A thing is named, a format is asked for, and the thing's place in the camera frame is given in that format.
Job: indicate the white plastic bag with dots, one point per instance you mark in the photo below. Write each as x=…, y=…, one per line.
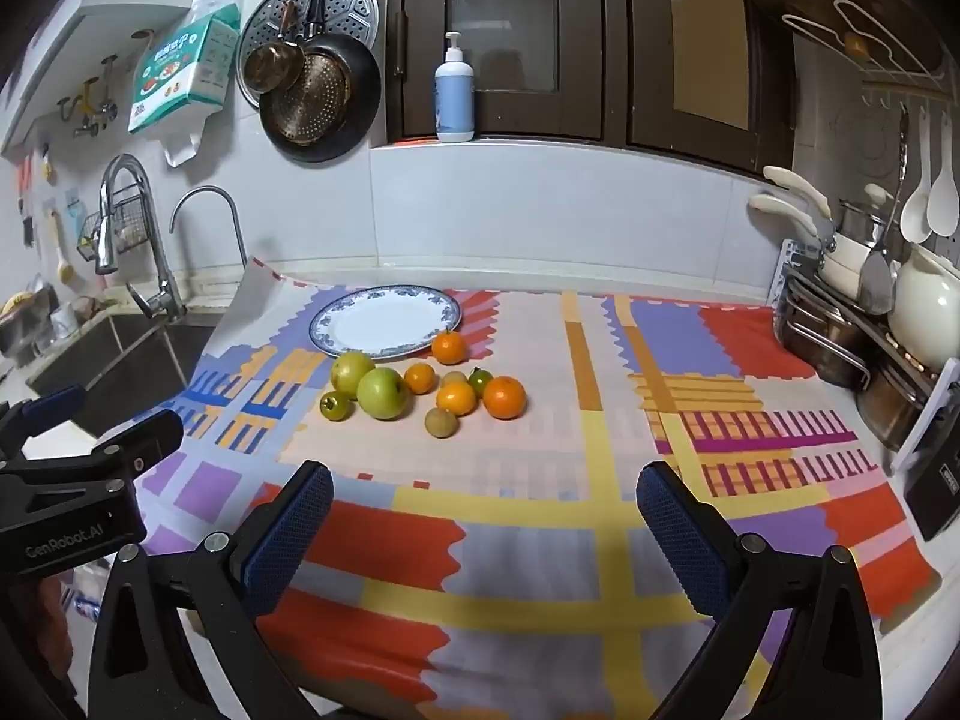
x=184, y=139

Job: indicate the small copper saucepan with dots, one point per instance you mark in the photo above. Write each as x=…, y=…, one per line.
x=270, y=64

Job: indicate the chrome gooseneck faucet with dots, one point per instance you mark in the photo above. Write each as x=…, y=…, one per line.
x=225, y=199

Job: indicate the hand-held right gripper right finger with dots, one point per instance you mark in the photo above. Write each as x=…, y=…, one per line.
x=679, y=540

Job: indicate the small yellow round fruit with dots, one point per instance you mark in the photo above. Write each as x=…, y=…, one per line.
x=453, y=377

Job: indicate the white hanging spoon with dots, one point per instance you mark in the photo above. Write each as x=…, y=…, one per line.
x=943, y=199
x=916, y=202

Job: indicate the blue rimmed white plate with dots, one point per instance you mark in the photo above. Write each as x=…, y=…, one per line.
x=382, y=322

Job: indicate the brass colander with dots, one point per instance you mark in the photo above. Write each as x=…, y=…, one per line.
x=311, y=105

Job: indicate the metal spatula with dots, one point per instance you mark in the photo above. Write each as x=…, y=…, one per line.
x=877, y=277

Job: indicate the black frying pan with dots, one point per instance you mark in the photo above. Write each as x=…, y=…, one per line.
x=364, y=90

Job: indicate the black induction cooker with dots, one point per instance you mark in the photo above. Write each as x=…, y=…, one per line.
x=937, y=487

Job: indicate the dark brown window frame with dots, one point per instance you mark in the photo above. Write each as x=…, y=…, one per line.
x=611, y=90

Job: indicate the green apple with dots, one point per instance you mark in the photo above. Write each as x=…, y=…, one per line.
x=382, y=394

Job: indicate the yellow dish brush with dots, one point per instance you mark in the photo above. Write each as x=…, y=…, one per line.
x=64, y=262

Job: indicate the orange mandarin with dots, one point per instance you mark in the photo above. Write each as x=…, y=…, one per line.
x=456, y=399
x=504, y=397
x=420, y=379
x=449, y=347

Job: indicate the colourful patterned table mat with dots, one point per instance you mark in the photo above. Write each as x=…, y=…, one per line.
x=525, y=465

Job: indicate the chrome pull-down faucet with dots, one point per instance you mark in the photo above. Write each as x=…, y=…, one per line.
x=161, y=270

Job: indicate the stainless steel sink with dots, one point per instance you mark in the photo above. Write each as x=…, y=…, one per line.
x=127, y=360

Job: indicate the perforated metal steamer rack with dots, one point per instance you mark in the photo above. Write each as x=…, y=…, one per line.
x=345, y=7

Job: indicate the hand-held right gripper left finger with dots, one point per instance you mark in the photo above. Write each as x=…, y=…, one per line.
x=289, y=532

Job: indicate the yellow-green apple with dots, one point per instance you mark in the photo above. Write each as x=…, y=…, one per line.
x=351, y=371

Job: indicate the blue white pump bottle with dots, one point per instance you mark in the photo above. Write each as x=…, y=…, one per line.
x=454, y=97

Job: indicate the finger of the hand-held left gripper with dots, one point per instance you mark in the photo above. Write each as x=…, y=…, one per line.
x=139, y=441
x=56, y=399

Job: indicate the green white tissue package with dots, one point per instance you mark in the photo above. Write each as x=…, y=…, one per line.
x=180, y=67

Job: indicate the brass wall tap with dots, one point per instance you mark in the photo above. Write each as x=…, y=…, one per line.
x=90, y=101

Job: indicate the white ceramic pitcher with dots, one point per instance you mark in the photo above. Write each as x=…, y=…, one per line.
x=922, y=307

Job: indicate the metal bowl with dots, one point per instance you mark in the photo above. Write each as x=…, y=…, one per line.
x=19, y=326

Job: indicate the white dish rack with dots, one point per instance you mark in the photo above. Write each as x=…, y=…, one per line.
x=926, y=420

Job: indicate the brownish yellow round fruit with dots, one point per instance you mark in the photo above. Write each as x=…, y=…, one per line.
x=441, y=422

